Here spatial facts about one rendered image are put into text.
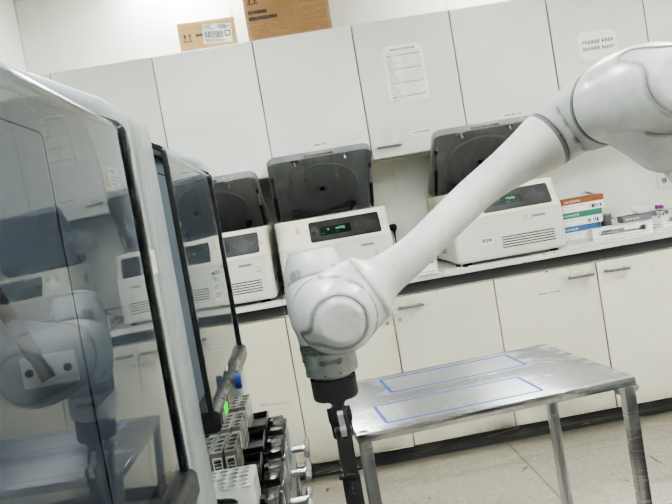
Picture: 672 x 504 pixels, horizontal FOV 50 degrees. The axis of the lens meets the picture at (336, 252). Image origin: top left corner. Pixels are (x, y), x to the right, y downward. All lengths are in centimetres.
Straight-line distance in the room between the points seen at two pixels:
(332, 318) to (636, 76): 53
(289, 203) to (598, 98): 290
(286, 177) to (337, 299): 282
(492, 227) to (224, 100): 149
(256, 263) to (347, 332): 254
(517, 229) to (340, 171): 94
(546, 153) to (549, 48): 286
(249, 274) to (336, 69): 116
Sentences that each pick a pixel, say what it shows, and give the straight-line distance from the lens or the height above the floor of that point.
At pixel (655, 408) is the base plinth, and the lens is 407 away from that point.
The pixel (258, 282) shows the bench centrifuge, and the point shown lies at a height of 100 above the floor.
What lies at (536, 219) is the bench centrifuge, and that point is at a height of 107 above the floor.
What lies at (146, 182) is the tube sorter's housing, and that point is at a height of 135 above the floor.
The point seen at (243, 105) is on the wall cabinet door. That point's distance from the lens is 381.
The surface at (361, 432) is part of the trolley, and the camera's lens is 150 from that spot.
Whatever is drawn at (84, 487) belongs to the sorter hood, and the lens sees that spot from 56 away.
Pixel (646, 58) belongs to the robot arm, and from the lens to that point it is 110.
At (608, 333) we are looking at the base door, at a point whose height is 46.
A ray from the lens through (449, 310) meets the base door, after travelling 357.
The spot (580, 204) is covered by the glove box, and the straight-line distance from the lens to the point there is 417.
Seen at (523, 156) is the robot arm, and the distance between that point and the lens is 123.
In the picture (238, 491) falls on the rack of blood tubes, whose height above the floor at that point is 86.
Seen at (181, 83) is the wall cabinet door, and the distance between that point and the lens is 386.
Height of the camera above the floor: 126
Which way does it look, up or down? 3 degrees down
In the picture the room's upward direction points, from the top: 10 degrees counter-clockwise
